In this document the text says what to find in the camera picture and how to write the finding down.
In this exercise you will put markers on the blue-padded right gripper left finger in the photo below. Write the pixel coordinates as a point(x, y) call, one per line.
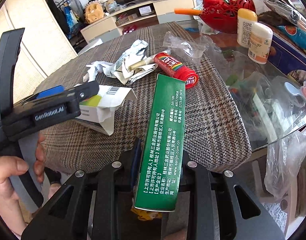
point(87, 198)

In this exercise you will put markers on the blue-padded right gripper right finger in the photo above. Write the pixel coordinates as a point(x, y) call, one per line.
point(220, 205)

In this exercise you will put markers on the yellow wrapper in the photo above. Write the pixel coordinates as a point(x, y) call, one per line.
point(143, 215)

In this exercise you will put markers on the white torn carton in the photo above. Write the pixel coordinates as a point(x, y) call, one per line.
point(97, 113)

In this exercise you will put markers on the silver foil sachet wrapper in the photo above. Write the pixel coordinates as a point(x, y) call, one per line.
point(132, 55)

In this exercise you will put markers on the green medicine box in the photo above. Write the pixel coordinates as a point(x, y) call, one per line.
point(160, 172)

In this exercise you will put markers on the cream wrapper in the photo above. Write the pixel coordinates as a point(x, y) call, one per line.
point(135, 71)

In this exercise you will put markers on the clear tube with cone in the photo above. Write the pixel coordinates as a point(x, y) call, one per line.
point(143, 62)

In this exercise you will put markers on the black trash bin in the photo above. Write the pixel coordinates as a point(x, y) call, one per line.
point(140, 224)

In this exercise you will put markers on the person's left hand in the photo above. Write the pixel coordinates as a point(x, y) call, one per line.
point(10, 210)

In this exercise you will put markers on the grey plaid tablecloth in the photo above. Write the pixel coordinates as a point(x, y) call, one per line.
point(215, 135)

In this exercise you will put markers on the white round stool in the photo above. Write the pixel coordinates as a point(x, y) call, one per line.
point(92, 44)

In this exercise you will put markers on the black coat rack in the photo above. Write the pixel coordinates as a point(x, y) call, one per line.
point(69, 16)

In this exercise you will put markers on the yellow plush backpack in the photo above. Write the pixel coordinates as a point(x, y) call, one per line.
point(94, 12)

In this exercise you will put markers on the pink hairbrush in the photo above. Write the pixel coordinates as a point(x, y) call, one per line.
point(293, 91)

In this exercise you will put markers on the blue cookie tin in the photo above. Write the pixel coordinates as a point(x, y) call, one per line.
point(285, 56)

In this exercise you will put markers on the clear plastic bag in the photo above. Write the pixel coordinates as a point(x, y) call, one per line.
point(191, 52)

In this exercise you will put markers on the white cap supplement bottle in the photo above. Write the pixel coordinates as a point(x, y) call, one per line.
point(260, 42)

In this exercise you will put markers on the beige TV cabinet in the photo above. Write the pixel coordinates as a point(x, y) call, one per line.
point(138, 15)

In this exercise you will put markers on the yellow cap white bottle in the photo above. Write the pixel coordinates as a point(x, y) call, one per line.
point(245, 19)

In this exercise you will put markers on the red openwork basket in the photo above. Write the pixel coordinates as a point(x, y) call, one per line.
point(221, 15)

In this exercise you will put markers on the orange handled tool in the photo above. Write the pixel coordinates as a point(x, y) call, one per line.
point(185, 11)

